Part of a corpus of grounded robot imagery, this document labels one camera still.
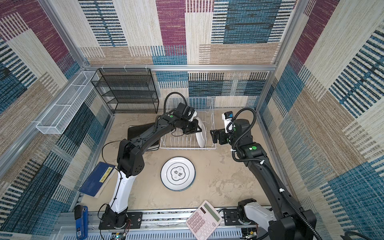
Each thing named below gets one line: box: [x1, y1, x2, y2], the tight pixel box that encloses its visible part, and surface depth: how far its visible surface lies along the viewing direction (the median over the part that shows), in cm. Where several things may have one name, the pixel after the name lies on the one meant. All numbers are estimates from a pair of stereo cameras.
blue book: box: [79, 161, 117, 199], surface depth 87 cm
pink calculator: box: [186, 200, 223, 240], surface depth 73 cm
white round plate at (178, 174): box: [160, 156, 196, 192], surface depth 88 cm
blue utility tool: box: [74, 204, 89, 240], surface depth 72 cm
